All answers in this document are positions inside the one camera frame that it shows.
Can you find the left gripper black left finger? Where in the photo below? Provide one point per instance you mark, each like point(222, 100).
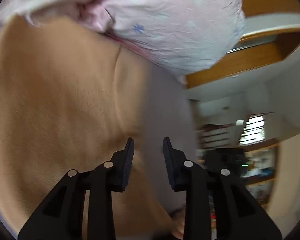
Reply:
point(60, 214)

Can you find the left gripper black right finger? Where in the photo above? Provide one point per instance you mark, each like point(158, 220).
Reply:
point(214, 186)

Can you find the tan garment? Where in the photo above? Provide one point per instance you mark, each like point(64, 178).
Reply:
point(69, 99)

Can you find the grey bed sheet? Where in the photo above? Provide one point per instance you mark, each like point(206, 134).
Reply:
point(167, 114)

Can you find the pink floral pillow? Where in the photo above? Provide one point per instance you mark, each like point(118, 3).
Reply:
point(182, 36)

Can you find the wooden bed frame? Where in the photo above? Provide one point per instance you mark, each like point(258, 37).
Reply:
point(286, 41)

